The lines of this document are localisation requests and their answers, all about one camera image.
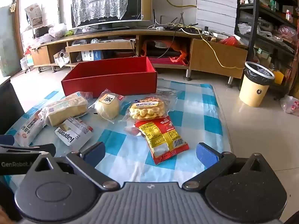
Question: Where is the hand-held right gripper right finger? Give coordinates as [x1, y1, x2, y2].
[182, 142, 276, 191]

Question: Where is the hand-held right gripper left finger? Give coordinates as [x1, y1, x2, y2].
[27, 141, 121, 191]

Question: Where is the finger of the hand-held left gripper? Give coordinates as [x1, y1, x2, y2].
[0, 143, 57, 157]
[0, 135, 15, 145]

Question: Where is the white bread packet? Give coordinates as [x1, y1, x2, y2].
[14, 108, 47, 147]

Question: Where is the silver red-label packet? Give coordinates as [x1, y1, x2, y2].
[55, 117, 93, 146]

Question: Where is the clear sausage packet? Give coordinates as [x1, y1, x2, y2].
[124, 126, 143, 137]

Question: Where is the round steamed cake packet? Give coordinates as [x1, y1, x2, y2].
[95, 89, 125, 124]

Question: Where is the yellow cake packet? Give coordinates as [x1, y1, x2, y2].
[44, 91, 94, 127]

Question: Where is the red snack packet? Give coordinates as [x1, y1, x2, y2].
[134, 115, 190, 166]

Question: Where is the waffle packet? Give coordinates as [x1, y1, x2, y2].
[126, 96, 178, 122]

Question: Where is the red cardboard box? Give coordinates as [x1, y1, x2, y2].
[61, 56, 157, 98]

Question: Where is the blue checked cloth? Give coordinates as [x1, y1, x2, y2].
[5, 78, 234, 185]

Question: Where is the dark furniture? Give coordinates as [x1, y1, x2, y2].
[0, 77, 25, 136]

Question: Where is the yellow trash bin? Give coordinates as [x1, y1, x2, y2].
[239, 61, 275, 108]

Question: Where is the white storage cart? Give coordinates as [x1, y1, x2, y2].
[20, 53, 35, 72]

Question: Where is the white paper bag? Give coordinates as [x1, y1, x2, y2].
[53, 50, 70, 68]

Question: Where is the blue white carton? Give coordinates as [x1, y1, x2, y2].
[82, 50, 103, 61]

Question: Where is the wooden television cabinet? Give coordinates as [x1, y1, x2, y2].
[30, 27, 248, 88]

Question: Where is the orange plastic bag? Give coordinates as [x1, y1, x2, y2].
[141, 40, 190, 66]

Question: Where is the glass sliding door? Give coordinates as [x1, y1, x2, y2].
[0, 5, 24, 77]

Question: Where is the silver media player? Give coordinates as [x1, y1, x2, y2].
[97, 38, 136, 43]

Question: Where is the red plastic bag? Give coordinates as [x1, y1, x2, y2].
[218, 36, 243, 47]

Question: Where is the dark wicker basket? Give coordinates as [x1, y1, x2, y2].
[34, 26, 50, 38]

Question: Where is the steel pot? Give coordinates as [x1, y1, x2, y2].
[153, 41, 174, 49]

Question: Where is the white plastic bag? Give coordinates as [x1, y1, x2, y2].
[48, 23, 67, 38]

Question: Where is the black router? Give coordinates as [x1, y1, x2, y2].
[153, 9, 199, 29]

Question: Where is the clear plastic bag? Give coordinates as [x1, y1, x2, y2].
[237, 23, 252, 35]

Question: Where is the printed cardboard box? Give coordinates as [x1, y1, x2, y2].
[24, 3, 43, 26]

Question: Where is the white ribbed panel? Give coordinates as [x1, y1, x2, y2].
[196, 0, 237, 36]

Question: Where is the white lace cloth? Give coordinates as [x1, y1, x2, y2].
[71, 0, 132, 25]

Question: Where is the black metal shelf rack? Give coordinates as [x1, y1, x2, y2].
[236, 0, 299, 98]

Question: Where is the television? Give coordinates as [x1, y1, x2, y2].
[65, 0, 143, 34]

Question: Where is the beige panel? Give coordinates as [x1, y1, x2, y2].
[140, 0, 154, 27]

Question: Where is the yellow cable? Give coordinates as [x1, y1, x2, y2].
[164, 0, 245, 70]

